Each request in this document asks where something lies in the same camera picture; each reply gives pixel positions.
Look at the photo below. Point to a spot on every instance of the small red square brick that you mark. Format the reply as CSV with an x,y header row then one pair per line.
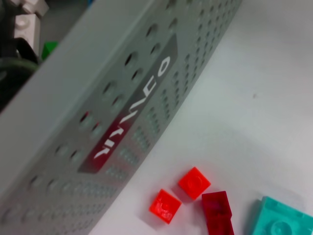
x,y
194,182
165,205

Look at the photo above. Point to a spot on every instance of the dark red long brick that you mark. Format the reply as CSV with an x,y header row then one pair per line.
x,y
216,213

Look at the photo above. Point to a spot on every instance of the green brick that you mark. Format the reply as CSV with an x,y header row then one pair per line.
x,y
50,49

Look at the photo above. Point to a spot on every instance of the white brick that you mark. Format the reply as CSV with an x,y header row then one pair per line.
x,y
27,31

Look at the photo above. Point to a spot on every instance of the teal square brick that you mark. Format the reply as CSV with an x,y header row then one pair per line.
x,y
281,220

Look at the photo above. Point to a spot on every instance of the grey perforated storage basket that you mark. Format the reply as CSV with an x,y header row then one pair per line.
x,y
73,80

